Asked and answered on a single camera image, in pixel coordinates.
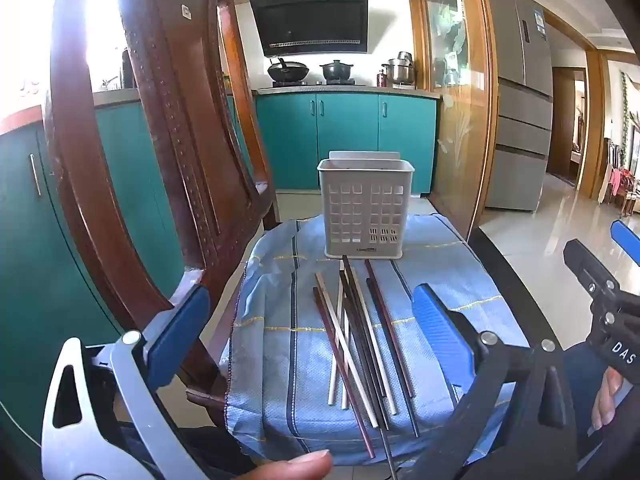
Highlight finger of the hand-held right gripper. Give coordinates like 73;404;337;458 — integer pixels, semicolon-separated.
563;240;640;332
610;219;640;266

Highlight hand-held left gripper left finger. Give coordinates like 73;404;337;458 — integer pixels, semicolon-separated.
40;285;221;480

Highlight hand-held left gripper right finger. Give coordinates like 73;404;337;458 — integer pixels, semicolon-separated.
400;282;591;480

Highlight white plastic utensil basket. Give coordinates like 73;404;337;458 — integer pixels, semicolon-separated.
317;150;417;261

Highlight person's right hand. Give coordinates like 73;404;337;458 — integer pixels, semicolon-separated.
590;367;626;432

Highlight person's left hand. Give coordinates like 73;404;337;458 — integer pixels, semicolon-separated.
240;450;334;480

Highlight hanging clothes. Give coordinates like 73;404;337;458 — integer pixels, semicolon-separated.
602;165;640;213

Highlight person's leg in jeans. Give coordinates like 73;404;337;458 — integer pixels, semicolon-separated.
562;340;608;461

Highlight blue striped cloth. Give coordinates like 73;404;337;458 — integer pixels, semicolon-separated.
225;214;531;468

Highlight silver refrigerator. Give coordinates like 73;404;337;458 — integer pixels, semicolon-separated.
482;0;554;212

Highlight teal side cabinets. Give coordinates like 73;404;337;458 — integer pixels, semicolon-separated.
0;100;186;461

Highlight teal base cabinets under stove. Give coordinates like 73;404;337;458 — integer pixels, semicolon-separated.
252;92;438;196

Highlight carved wooden chair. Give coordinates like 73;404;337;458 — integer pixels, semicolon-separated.
42;0;281;426

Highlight stainless steel pot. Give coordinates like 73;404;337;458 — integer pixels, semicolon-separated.
381;51;418;86

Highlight black cooking pot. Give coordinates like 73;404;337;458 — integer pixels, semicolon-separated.
320;60;357;83

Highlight gas stove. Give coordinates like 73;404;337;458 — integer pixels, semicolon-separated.
270;79;357;87

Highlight black wok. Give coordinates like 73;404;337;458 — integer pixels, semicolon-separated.
267;57;310;83

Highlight black range hood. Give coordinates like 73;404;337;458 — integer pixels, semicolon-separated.
248;0;369;58

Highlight wooden doorway frame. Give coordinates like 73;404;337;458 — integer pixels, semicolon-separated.
545;10;608;201

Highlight glass door with wooden frame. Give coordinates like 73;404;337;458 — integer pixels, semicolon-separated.
410;0;498;241

